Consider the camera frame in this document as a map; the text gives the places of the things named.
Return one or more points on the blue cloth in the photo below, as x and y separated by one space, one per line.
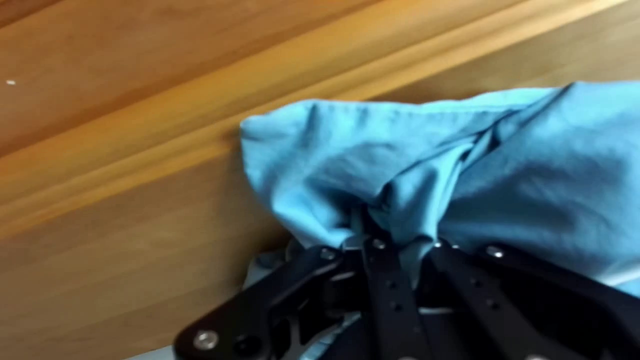
533 173

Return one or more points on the wooden furniture panel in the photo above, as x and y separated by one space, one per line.
121 132

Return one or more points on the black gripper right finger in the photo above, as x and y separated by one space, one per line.
521 312

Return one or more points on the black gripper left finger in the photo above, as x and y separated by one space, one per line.
392 312

